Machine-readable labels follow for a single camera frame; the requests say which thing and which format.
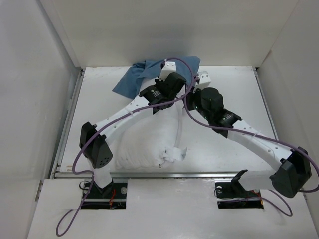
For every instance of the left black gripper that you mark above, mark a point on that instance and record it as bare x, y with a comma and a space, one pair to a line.
158, 83

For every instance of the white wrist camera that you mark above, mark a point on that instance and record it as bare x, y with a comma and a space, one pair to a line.
166, 68
203, 80

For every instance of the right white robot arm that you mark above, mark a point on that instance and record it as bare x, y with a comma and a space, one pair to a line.
290, 167

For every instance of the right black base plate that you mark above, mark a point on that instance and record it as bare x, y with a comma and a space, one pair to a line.
233, 196

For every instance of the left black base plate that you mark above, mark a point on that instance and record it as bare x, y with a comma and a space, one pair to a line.
114, 198

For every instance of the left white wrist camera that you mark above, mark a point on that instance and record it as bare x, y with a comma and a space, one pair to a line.
166, 68

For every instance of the blue pillowcase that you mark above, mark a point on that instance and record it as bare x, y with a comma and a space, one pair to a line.
130, 84

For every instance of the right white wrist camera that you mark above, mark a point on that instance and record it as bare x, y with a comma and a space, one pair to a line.
203, 80

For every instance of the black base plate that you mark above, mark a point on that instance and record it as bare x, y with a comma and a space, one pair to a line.
233, 196
114, 198

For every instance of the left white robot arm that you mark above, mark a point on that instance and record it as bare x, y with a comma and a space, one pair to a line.
95, 140

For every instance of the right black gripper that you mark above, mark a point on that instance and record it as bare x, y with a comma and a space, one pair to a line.
191, 96

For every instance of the white pillow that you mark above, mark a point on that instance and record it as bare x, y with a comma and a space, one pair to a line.
152, 142

